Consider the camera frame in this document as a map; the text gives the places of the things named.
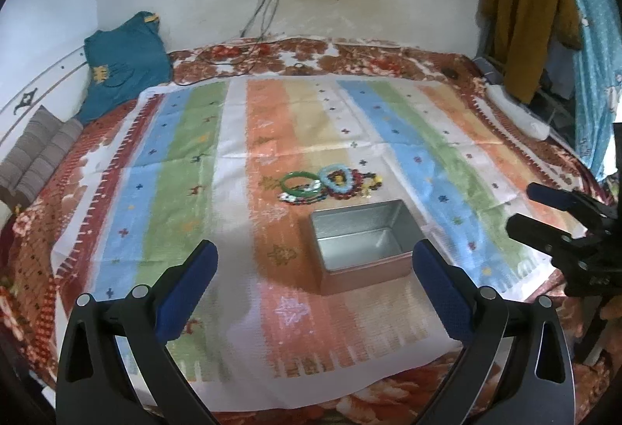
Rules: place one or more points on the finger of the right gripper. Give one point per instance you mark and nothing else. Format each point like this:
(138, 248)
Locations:
(550, 240)
(551, 195)

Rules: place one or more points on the light blue dotted hanging cloth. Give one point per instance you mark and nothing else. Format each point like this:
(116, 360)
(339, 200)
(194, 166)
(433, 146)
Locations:
(597, 68)

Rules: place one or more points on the mustard brown hanging garment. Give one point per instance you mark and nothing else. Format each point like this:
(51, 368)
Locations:
(519, 37)

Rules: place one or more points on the silver metal tin box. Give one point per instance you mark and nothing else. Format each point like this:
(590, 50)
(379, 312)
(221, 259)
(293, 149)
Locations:
(360, 246)

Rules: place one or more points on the striped colourful cloth mat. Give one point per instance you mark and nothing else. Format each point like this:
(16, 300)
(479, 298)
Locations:
(210, 162)

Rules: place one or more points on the teal blue garment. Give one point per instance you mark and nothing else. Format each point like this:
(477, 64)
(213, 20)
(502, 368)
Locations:
(123, 62)

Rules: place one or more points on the grey striped pillow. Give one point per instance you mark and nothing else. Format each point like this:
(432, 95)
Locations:
(38, 152)

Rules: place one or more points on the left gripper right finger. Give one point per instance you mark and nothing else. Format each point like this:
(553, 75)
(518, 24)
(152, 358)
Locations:
(514, 366)

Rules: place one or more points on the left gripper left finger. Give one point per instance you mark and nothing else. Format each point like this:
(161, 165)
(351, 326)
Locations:
(93, 386)

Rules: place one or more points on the green jade bangle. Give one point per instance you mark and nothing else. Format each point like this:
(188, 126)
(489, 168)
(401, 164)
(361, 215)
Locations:
(300, 184)

